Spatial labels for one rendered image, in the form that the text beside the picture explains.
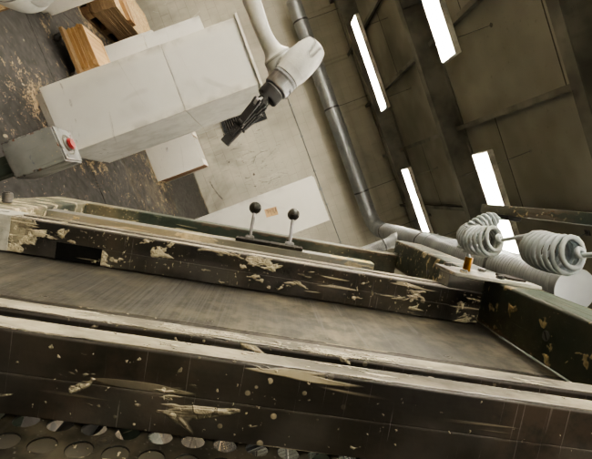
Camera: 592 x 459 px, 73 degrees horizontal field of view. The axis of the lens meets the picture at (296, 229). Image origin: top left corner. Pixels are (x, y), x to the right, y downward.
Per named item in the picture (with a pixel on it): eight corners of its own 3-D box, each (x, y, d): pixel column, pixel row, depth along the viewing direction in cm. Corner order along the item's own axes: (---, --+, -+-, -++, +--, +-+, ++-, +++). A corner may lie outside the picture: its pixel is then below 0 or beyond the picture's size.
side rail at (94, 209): (89, 232, 143) (93, 201, 142) (387, 280, 153) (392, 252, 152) (81, 234, 138) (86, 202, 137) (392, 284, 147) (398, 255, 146)
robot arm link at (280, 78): (296, 92, 136) (284, 105, 136) (276, 75, 137) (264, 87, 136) (296, 80, 127) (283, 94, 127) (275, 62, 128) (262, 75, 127)
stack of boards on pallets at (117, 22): (122, 21, 765) (144, 13, 767) (143, 74, 775) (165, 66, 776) (51, -61, 521) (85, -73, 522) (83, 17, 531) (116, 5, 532)
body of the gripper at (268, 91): (282, 92, 127) (262, 113, 127) (282, 103, 136) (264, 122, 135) (265, 76, 128) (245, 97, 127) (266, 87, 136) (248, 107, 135)
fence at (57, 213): (54, 221, 118) (56, 209, 118) (368, 273, 126) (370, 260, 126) (45, 223, 113) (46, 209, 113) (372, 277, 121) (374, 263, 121)
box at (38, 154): (20, 147, 139) (69, 129, 139) (35, 180, 140) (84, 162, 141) (-4, 144, 127) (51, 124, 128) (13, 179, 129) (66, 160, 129)
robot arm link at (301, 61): (301, 87, 129) (290, 93, 141) (334, 53, 130) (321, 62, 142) (279, 61, 125) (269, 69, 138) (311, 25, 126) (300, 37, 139)
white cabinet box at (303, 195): (166, 230, 542) (309, 177, 547) (182, 270, 548) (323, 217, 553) (152, 235, 482) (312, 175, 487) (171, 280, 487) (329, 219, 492)
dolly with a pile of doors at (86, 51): (76, 50, 462) (102, 41, 463) (95, 94, 467) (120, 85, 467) (47, 27, 401) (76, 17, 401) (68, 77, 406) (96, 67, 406)
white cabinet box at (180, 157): (151, 147, 632) (195, 131, 634) (166, 182, 638) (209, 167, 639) (142, 144, 587) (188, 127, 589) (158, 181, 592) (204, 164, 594)
